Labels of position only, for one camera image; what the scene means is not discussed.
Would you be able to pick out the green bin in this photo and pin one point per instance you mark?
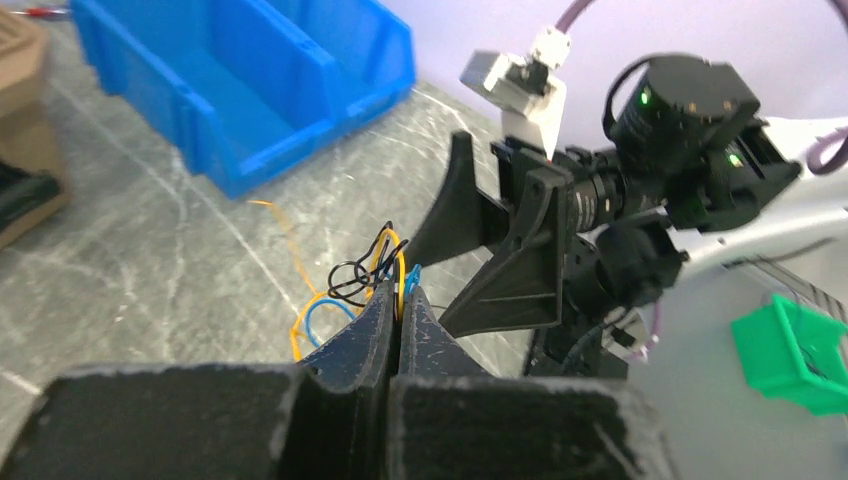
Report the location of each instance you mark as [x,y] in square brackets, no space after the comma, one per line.
[791,352]

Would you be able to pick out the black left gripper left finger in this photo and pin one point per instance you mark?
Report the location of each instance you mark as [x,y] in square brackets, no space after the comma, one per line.
[320,418]

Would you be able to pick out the blue bin left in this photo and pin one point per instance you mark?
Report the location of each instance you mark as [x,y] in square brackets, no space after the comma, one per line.
[236,86]

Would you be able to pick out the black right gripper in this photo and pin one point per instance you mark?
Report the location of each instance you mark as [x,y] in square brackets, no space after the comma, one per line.
[545,277]

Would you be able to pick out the tan tool case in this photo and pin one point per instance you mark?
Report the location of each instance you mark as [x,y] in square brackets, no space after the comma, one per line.
[34,179]

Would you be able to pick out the blue bin right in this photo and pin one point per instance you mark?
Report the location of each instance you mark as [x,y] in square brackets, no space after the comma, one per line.
[373,50]

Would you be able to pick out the blue bin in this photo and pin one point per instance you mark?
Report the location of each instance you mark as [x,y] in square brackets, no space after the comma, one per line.
[236,86]
[373,50]

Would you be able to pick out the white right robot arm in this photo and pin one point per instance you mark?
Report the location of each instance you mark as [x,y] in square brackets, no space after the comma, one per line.
[688,153]

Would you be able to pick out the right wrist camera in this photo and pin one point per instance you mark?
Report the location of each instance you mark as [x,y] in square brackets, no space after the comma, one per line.
[525,89]

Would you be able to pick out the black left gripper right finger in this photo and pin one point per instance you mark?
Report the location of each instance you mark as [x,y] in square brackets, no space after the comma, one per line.
[447,418]

